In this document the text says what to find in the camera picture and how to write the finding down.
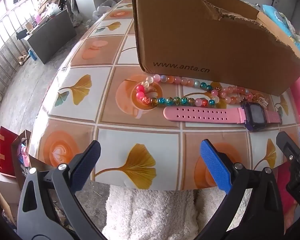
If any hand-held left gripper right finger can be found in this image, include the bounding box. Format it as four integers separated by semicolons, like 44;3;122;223
201;139;285;240

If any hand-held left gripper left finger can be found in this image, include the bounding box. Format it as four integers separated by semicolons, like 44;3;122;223
16;140;108;240

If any pink strap smartwatch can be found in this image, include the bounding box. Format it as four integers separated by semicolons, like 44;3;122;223
163;102;283;132

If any pink bead bracelet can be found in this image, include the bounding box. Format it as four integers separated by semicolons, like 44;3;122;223
211;86;269;107

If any multicoloured bead necklace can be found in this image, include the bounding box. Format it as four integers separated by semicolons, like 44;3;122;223
135;74;217;107

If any brown cardboard box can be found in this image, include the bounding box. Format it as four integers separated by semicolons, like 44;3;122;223
131;0;300;97

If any ginkgo patterned tablecloth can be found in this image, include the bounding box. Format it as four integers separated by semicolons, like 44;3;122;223
29;0;300;190

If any brown paper bag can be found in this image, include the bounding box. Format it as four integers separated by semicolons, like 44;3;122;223
11;129;33;190

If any red gift bag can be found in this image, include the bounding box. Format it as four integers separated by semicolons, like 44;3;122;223
0;126;19;177

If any white fluffy cloth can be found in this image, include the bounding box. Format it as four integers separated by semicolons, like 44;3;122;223
102;185;253;240

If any blue striped pillow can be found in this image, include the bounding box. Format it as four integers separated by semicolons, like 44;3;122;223
261;4;300;63

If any black cabinet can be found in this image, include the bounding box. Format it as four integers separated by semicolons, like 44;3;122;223
24;9;77;64

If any metal balcony railing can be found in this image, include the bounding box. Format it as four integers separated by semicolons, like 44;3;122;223
0;0;40;120

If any white plastic bag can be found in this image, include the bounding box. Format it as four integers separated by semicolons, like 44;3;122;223
94;0;118;20

